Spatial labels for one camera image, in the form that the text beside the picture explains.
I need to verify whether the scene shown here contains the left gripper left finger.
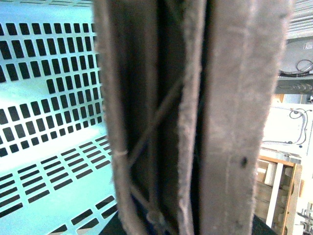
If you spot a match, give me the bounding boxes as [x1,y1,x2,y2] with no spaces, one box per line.
[93,0,206,235]

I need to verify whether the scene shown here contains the light blue plastic basket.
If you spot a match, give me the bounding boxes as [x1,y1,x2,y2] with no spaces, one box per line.
[0,0,117,235]

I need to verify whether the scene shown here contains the wooden frame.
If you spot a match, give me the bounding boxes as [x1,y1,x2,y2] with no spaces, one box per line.
[254,156,313,235]

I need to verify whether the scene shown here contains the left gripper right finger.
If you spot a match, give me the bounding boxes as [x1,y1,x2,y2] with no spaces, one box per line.
[199,0,294,235]

